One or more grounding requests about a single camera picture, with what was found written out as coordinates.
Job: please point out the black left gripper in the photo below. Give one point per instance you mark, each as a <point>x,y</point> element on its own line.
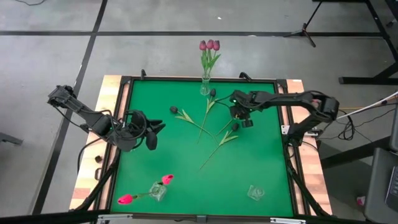
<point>129,141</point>

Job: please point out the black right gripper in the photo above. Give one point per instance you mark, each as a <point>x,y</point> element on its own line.
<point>241,112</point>

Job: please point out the black artificial tulip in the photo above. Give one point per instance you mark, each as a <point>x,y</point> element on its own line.
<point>173,109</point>
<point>213,92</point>
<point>235,126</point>

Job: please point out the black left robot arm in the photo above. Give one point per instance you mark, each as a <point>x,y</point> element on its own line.
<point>93,118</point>

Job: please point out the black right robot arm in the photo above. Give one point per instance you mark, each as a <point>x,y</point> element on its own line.
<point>289,98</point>

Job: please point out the tall clear glass vase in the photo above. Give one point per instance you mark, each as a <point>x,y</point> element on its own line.
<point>204,91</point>

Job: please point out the square clear glass vase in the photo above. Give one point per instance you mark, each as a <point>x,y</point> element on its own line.
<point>158,192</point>
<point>256,193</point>

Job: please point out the green table mat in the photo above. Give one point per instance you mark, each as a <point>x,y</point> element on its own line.
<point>186,193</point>

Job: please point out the black tripod stand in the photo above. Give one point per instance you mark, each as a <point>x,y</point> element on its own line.
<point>303,31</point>

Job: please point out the grey pole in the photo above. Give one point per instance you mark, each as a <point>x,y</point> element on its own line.
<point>373,105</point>

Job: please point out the black furniture foot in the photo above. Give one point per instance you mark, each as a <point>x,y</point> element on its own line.
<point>11,139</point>

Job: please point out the small pink item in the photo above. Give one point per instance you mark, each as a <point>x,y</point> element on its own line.
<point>360,201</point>

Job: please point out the grey chair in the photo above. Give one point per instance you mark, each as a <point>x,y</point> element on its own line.
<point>379,186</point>

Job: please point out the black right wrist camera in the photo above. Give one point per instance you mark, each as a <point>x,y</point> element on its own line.
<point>247,124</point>

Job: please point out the black table frame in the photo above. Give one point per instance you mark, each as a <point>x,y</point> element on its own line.
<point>233,216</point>

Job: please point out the black desk frame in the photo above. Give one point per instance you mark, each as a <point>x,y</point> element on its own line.
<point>367,80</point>

